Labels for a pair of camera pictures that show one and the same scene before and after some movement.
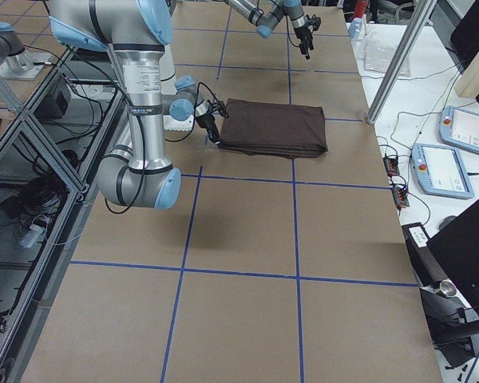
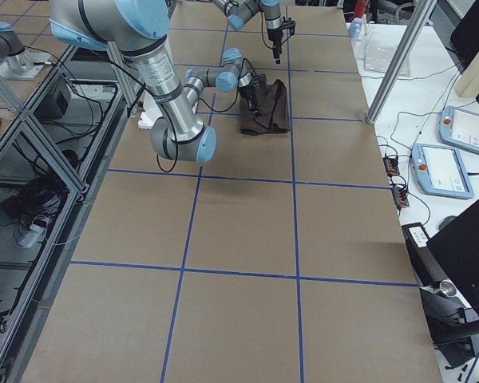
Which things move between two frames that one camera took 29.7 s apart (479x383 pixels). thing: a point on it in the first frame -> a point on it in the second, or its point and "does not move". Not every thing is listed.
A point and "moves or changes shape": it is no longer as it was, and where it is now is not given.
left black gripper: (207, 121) -> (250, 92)
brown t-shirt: (272, 128) moves or changes shape
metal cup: (448, 288) does not move
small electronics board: (391, 164) does not move
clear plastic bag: (379, 54) does not move
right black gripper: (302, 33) -> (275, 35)
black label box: (427, 269) does not move
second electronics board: (400, 195) does not move
